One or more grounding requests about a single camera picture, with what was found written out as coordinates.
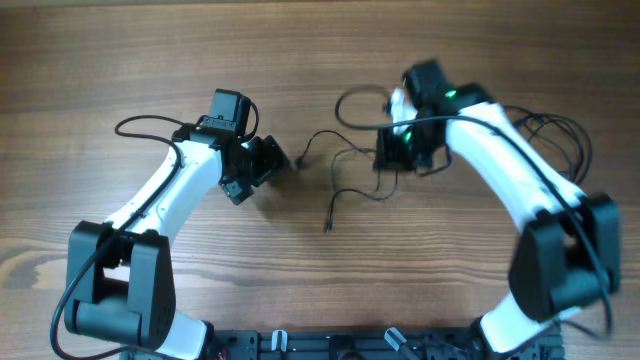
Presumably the thin black usb cable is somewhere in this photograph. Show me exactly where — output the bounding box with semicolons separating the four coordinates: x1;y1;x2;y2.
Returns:
323;147;401;235

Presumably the thick black usb cable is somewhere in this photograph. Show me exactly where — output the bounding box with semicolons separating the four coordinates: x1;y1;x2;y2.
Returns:
504;104;594;185

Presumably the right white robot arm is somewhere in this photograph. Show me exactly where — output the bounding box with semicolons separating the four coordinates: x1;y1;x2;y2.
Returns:
374;60;620;356

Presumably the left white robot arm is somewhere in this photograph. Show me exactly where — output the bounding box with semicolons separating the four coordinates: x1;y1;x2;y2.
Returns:
49;89;288;359

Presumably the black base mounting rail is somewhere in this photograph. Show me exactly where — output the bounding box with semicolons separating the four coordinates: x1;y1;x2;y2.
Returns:
201;327;565;360

